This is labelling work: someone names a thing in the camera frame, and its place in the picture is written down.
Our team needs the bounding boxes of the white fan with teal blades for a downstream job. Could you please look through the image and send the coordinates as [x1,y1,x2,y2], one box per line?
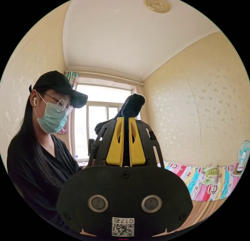
[230,140,250,177]

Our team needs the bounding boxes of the window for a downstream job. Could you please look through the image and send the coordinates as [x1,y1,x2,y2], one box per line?
[70,83,137,163]

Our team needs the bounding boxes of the black pants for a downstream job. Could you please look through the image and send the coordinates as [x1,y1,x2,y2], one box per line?
[94,93,146,166]

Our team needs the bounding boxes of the round ceiling lamp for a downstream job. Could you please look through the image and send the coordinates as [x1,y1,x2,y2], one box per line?
[144,0,171,13]

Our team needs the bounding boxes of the bed with woven mat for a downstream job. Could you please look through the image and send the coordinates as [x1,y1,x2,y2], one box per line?
[156,161,245,237]

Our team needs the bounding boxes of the person's left hand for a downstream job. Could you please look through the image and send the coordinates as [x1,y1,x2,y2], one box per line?
[82,159,97,170]

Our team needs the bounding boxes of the person's body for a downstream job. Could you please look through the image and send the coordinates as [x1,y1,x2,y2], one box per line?
[7,70,88,233]

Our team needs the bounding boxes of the patterned curtain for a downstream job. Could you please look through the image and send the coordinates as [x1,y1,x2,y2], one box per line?
[64,71,79,89]

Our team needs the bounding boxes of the green floral pillow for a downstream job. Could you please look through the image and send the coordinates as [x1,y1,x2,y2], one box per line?
[203,165,219,185]

